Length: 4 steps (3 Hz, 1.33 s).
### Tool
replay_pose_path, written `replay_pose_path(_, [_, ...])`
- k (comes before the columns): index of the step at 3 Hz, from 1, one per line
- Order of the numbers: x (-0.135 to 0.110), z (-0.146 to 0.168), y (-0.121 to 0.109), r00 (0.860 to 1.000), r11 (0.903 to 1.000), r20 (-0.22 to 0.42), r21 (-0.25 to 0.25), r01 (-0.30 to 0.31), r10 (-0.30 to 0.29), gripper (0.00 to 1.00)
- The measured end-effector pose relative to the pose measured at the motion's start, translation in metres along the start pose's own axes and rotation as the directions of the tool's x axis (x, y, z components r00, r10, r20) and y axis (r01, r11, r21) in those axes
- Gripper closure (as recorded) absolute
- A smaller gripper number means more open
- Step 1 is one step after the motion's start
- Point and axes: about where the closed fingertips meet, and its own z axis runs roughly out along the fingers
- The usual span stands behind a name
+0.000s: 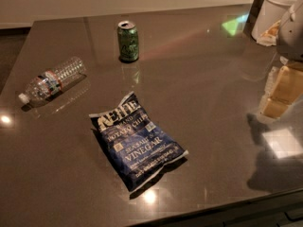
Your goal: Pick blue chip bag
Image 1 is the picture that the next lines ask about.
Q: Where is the blue kettle chip bag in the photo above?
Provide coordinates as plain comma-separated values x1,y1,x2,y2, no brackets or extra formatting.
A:
89,92,188,192

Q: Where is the white cylindrical robot base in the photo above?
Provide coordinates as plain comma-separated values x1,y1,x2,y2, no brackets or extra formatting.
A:
251,0,296,46

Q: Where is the clear plastic water bottle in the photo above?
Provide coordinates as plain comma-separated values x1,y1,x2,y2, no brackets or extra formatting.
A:
18,57,86,105

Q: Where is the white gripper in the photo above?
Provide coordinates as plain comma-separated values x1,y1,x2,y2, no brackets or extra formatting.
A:
270,0,303,105

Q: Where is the green soda can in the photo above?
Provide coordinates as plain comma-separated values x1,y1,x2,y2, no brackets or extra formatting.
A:
117,21,139,62

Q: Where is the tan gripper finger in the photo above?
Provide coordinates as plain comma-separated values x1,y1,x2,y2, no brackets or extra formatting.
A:
261,98,289,118

